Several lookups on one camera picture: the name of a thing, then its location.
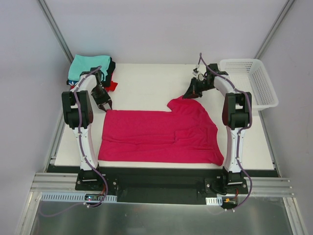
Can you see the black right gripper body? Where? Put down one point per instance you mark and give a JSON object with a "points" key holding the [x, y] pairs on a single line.
{"points": [[194, 86]]}

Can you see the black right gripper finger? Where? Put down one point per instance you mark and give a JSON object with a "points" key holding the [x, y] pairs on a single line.
{"points": [[191, 92], [196, 94]]}

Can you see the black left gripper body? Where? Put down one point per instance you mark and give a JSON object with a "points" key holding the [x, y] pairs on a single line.
{"points": [[101, 98]]}

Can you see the pink t shirt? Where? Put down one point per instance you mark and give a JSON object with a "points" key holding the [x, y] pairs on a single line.
{"points": [[183, 135]]}

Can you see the white plastic laundry basket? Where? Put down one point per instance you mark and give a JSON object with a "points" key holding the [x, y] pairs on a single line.
{"points": [[250, 75]]}

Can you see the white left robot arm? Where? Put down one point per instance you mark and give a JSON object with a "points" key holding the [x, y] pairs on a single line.
{"points": [[78, 112]]}

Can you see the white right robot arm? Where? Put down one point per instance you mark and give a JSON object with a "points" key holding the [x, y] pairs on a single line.
{"points": [[236, 117]]}

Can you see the red folded t shirt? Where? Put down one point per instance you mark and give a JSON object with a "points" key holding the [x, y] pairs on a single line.
{"points": [[108, 86]]}

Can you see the black folded t shirt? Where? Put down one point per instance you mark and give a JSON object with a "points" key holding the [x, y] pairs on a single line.
{"points": [[110, 72]]}

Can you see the teal folded t shirt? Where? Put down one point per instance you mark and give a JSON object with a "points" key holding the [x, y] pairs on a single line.
{"points": [[85, 63]]}

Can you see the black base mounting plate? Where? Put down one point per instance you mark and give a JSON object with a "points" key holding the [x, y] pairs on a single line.
{"points": [[162, 185]]}

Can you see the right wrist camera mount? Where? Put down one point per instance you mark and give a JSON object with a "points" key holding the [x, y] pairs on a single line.
{"points": [[196, 73]]}

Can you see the left aluminium corner post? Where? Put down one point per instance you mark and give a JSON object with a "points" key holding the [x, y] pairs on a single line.
{"points": [[55, 29]]}

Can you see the aluminium corner post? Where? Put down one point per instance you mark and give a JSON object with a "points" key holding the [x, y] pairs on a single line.
{"points": [[288, 5], [55, 29]]}

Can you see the aluminium frame rail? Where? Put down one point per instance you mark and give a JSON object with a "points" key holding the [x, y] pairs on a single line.
{"points": [[65, 182]]}

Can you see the left white cable duct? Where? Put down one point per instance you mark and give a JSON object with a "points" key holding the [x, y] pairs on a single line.
{"points": [[77, 197]]}

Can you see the white cable duct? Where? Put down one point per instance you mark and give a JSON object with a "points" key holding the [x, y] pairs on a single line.
{"points": [[214, 201], [77, 197]]}

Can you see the right white cable duct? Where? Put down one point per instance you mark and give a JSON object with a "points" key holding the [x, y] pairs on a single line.
{"points": [[214, 201]]}

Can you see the right aluminium corner post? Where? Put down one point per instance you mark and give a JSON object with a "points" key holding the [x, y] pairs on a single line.
{"points": [[288, 5]]}

